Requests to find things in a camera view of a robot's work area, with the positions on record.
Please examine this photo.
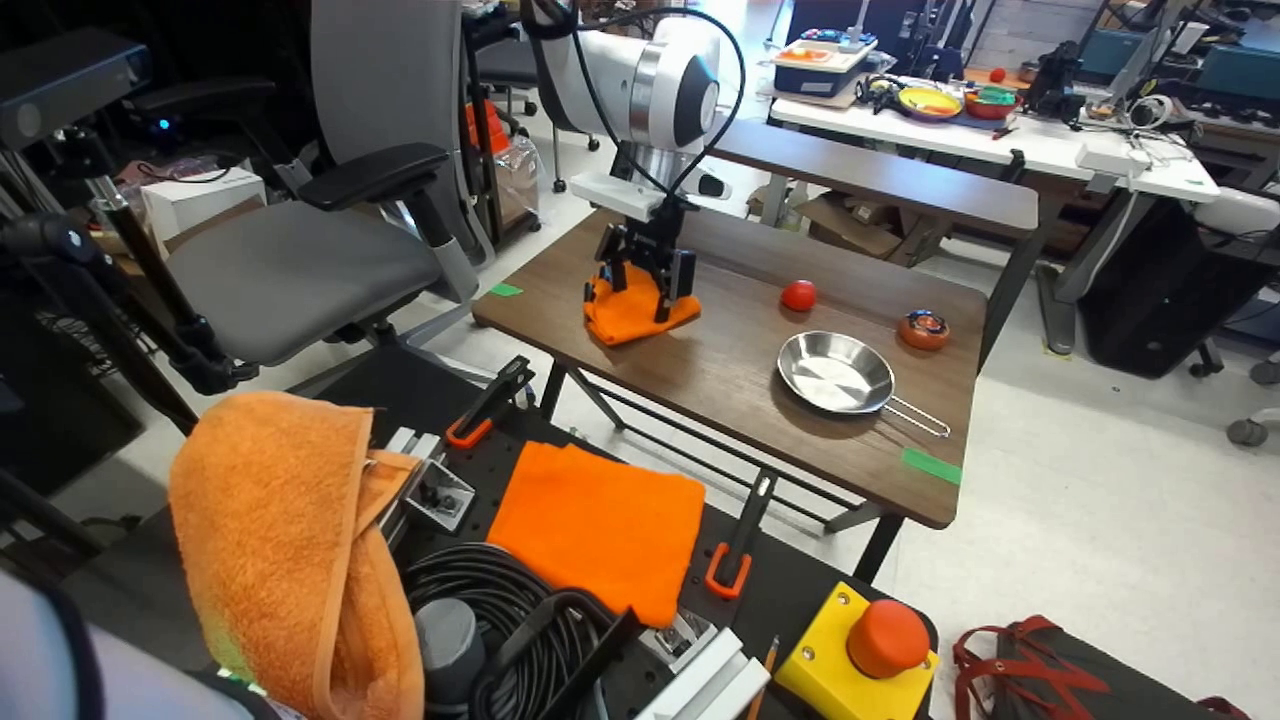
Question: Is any red ball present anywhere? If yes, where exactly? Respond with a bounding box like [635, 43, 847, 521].
[776, 277, 823, 320]

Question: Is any small orange bowl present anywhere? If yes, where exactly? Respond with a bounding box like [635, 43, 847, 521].
[894, 305, 958, 358]

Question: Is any red green bowl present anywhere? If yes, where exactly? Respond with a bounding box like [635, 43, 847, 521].
[962, 71, 1027, 129]

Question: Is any gray office chair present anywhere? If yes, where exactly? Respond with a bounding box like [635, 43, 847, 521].
[124, 0, 496, 393]

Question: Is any cardboard box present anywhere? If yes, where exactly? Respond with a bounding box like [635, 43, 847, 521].
[796, 193, 911, 266]

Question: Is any black camera on tripod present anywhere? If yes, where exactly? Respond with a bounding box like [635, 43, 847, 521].
[0, 30, 257, 443]

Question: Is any silver metal bracket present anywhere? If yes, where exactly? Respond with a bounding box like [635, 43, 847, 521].
[383, 423, 480, 535]

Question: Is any black cable coil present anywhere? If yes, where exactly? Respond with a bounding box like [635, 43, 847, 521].
[397, 535, 643, 720]

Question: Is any orange black bar clamp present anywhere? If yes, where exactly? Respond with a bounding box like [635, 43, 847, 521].
[442, 352, 537, 456]
[699, 469, 780, 603]

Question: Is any gray cylinder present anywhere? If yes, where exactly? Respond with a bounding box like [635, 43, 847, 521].
[413, 592, 493, 711]

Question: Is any folded orange cloth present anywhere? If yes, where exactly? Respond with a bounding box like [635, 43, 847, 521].
[483, 435, 713, 633]

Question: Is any orange terry towel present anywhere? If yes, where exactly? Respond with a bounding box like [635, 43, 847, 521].
[165, 387, 430, 720]

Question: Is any black metal table frame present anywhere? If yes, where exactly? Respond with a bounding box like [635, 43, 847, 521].
[531, 358, 911, 592]

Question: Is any black perforated base board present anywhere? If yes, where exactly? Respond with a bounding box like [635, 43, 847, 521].
[306, 352, 938, 720]

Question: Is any yellow bowl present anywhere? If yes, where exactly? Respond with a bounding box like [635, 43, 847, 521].
[894, 77, 974, 129]

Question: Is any silver metal pan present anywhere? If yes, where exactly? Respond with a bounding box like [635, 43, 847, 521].
[772, 329, 958, 443]

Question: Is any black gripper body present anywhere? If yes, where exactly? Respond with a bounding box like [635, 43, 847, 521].
[596, 202, 699, 271]

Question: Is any white aluminium rail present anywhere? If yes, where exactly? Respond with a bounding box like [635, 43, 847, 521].
[635, 614, 776, 720]

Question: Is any white work table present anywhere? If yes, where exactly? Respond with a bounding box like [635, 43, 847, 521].
[765, 77, 1280, 237]

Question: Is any yellow emergency stop box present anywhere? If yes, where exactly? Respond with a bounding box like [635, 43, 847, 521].
[772, 581, 940, 720]

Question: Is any tray with orange contents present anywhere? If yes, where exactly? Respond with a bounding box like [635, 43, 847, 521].
[772, 25, 886, 101]

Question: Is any black case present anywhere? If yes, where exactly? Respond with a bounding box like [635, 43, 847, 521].
[1078, 198, 1276, 379]

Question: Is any gray bag with red straps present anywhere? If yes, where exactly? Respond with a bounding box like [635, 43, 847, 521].
[949, 614, 1257, 720]

